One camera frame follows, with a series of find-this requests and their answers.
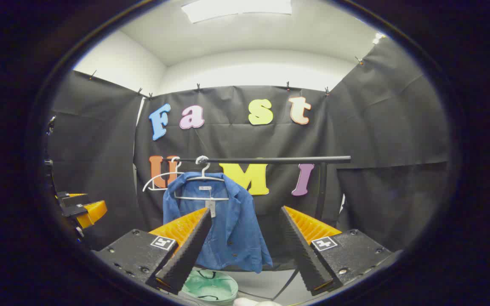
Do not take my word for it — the black backdrop cloth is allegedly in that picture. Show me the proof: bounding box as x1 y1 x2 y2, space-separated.
47 37 450 252

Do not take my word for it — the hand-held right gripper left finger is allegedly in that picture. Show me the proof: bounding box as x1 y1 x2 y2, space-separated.
93 207 212 295

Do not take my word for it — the green laundry hamper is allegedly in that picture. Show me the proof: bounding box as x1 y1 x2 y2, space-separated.
181 269 239 306

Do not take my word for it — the large white clothes hanger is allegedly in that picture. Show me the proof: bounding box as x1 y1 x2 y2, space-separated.
174 156 230 201

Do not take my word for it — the small white clothes hanger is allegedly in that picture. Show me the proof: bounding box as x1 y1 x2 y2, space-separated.
142 156 182 192

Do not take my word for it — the blue corduroy jacket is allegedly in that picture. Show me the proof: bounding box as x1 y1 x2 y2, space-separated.
163 171 273 273

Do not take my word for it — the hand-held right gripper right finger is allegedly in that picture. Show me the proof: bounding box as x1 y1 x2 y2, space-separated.
279 206 393 297

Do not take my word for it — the black clothes rack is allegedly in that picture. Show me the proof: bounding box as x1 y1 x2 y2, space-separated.
166 156 351 226

